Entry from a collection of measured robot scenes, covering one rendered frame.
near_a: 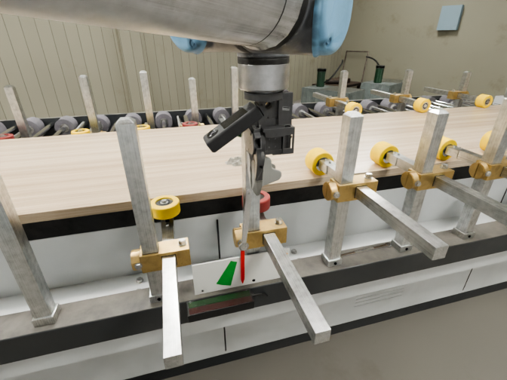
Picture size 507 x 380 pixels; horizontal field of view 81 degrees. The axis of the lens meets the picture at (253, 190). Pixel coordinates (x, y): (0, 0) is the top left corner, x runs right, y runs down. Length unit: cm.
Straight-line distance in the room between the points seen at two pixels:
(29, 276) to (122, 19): 68
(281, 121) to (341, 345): 128
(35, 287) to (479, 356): 177
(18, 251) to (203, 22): 65
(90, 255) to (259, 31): 88
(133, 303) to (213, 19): 74
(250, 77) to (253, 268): 50
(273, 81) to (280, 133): 10
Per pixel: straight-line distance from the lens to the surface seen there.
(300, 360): 157
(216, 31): 26
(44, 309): 89
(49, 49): 454
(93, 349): 101
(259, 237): 77
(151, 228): 72
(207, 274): 80
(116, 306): 88
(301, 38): 34
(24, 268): 81
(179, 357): 58
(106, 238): 100
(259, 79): 52
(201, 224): 98
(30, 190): 111
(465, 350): 187
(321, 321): 58
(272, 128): 56
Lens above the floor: 130
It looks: 27 degrees down
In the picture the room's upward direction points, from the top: straight up
